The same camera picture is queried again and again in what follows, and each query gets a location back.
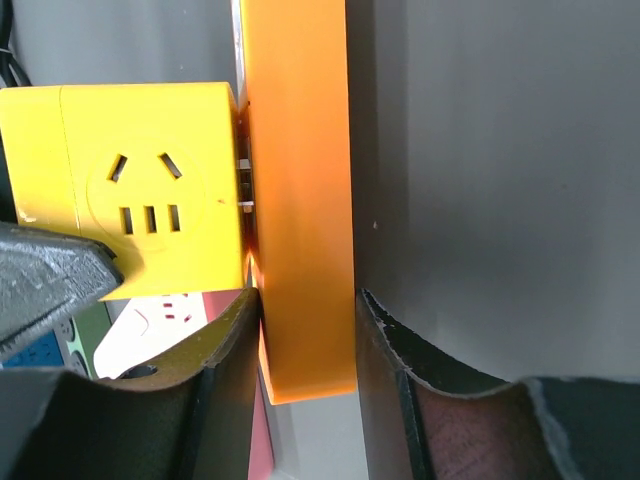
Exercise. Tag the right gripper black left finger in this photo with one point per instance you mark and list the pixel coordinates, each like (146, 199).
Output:
(56, 424)

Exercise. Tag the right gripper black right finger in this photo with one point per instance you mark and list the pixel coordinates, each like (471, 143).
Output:
(427, 415)

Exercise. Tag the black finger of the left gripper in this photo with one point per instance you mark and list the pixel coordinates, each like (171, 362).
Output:
(46, 278)

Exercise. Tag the pink triangular socket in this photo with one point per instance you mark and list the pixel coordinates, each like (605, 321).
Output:
(165, 330)

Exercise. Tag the yellow cube plug adapter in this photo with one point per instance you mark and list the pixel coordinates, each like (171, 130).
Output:
(150, 170)

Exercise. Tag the orange yellow cube socket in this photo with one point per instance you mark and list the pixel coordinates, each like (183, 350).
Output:
(296, 80)

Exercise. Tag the green power strip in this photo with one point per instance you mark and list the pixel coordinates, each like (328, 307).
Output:
(79, 336)

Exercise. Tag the blue cube plug adapter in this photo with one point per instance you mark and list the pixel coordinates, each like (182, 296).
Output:
(44, 352)

